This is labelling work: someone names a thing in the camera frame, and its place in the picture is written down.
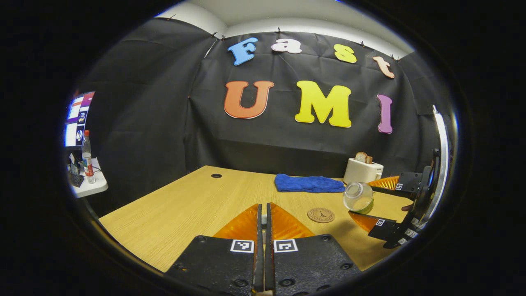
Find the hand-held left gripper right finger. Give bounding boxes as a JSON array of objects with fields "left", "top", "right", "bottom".
[{"left": 265, "top": 202, "right": 362, "bottom": 296}]

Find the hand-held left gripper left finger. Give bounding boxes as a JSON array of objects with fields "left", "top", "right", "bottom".
[{"left": 164, "top": 203, "right": 264, "bottom": 296}]

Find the clear plastic water bottle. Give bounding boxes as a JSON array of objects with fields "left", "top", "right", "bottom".
[{"left": 343, "top": 182, "right": 374, "bottom": 215}]

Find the round brown coaster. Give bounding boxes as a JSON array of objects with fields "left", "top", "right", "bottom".
[{"left": 307, "top": 208, "right": 335, "bottom": 224}]

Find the red cap plastic bottle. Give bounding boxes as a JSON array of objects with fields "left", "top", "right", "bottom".
[{"left": 81, "top": 130, "right": 97, "bottom": 184}]

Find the white toaster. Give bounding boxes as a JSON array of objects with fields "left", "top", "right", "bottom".
[{"left": 343, "top": 157, "right": 384, "bottom": 185}]

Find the blue towel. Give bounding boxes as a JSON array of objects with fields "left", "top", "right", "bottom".
[{"left": 275, "top": 174, "right": 346, "bottom": 194}]

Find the white side table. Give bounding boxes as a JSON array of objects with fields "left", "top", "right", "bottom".
[{"left": 68, "top": 158, "right": 109, "bottom": 199}]

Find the black backdrop cloth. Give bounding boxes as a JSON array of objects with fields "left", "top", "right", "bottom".
[{"left": 76, "top": 18, "right": 452, "bottom": 214}]

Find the computer monitor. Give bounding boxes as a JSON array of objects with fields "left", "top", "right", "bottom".
[{"left": 65, "top": 91, "right": 96, "bottom": 148}]

